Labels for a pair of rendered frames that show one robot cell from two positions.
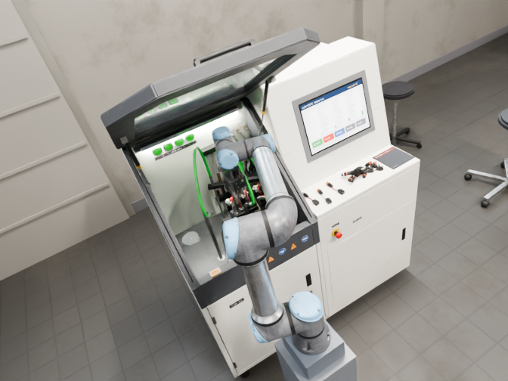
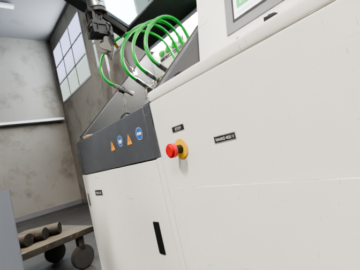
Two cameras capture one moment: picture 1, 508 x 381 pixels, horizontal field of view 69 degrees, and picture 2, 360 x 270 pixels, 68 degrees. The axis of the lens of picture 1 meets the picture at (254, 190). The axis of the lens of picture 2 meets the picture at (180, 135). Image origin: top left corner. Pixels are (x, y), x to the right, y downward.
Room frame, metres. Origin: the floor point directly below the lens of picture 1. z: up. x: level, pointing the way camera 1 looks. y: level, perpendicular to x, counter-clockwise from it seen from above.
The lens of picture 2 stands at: (1.16, -1.01, 0.79)
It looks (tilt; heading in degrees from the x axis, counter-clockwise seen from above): 4 degrees up; 71
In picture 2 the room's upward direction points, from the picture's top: 13 degrees counter-clockwise
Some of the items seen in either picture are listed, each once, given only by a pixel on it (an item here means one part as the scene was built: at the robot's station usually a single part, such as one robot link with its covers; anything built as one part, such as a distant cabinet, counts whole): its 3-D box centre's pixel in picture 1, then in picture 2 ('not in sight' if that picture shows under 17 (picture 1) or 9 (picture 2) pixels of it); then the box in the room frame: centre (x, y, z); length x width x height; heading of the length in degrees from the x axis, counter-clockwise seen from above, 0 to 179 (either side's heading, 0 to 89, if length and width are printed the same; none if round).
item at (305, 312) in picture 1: (305, 313); not in sight; (0.78, -0.07, 1.07); 0.13 x 0.12 x 0.14; 92
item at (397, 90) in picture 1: (396, 116); not in sight; (3.13, -1.55, 0.31); 0.53 x 0.50 x 0.63; 31
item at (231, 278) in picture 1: (258, 261); (112, 147); (1.24, 0.06, 0.87); 0.62 x 0.04 x 0.16; 110
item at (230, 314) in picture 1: (274, 312); (131, 257); (1.23, 0.06, 0.44); 0.65 x 0.02 x 0.68; 110
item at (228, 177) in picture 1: (233, 174); (98, 24); (1.29, 0.07, 1.38); 0.09 x 0.08 x 0.12; 20
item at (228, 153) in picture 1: (230, 153); not in sight; (1.20, 0.05, 1.54); 0.11 x 0.11 x 0.08; 2
